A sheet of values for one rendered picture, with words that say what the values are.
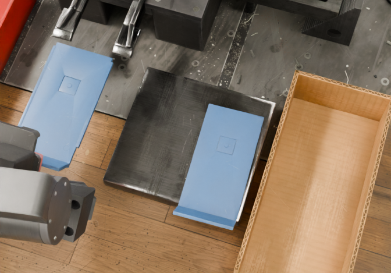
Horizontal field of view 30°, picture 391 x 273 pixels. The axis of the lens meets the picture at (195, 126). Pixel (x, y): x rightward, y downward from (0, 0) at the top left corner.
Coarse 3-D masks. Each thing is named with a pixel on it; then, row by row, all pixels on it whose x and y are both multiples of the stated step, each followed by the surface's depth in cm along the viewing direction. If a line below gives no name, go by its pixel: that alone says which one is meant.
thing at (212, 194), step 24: (216, 120) 89; (240, 120) 89; (216, 144) 88; (240, 144) 88; (192, 168) 87; (216, 168) 87; (240, 168) 87; (192, 192) 86; (216, 192) 86; (240, 192) 85; (192, 216) 82; (216, 216) 84
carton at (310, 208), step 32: (288, 96) 85; (320, 96) 90; (352, 96) 87; (384, 96) 85; (288, 128) 91; (320, 128) 90; (352, 128) 90; (384, 128) 83; (288, 160) 89; (320, 160) 89; (352, 160) 89; (288, 192) 87; (320, 192) 87; (352, 192) 87; (256, 224) 86; (288, 224) 86; (320, 224) 86; (352, 224) 86; (256, 256) 84; (288, 256) 84; (320, 256) 84; (352, 256) 78
